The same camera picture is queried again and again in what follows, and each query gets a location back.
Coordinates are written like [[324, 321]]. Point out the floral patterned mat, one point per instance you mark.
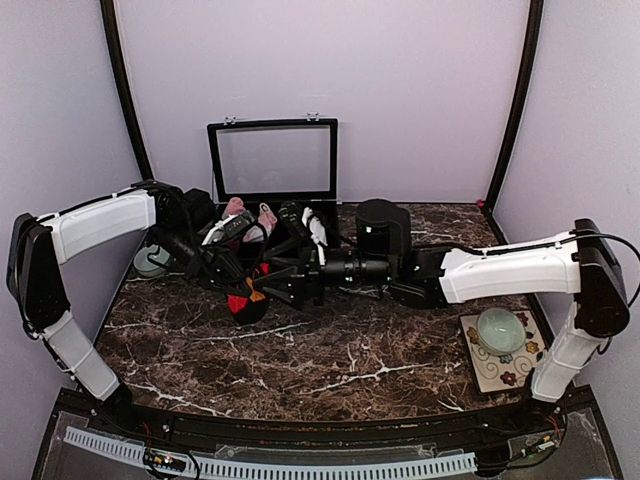
[[500, 373]]

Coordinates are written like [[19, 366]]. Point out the rolled pink sock in box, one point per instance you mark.
[[234, 207]]

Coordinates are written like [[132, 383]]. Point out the pale green bowl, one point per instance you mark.
[[500, 331], [151, 261]]

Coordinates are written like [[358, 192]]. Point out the black display box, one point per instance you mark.
[[275, 161]]

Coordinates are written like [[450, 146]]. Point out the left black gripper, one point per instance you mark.
[[211, 267]]

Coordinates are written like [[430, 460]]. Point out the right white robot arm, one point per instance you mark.
[[578, 262]]

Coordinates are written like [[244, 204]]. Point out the black frame post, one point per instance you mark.
[[520, 94], [123, 88]]

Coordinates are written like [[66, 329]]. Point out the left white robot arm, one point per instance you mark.
[[38, 248]]

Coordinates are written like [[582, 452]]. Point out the black argyle sock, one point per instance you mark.
[[250, 309]]

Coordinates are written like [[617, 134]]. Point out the white slotted cable duct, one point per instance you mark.
[[234, 462]]

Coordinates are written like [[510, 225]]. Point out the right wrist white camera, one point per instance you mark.
[[317, 232]]

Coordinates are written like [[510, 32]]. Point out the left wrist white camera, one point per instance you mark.
[[235, 225]]

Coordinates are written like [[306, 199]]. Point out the wrist white camera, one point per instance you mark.
[[317, 232], [235, 225]]

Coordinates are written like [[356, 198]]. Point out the small circuit board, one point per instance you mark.
[[156, 459]]

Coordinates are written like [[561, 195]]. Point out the left black frame post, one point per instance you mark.
[[123, 88]]

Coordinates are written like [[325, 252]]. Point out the black front rail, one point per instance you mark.
[[480, 428]]

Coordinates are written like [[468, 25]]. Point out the pink patterned sock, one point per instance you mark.
[[266, 223]]

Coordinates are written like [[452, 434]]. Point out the right black frame post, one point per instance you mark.
[[520, 94]]

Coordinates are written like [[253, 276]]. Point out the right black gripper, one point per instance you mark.
[[295, 277]]

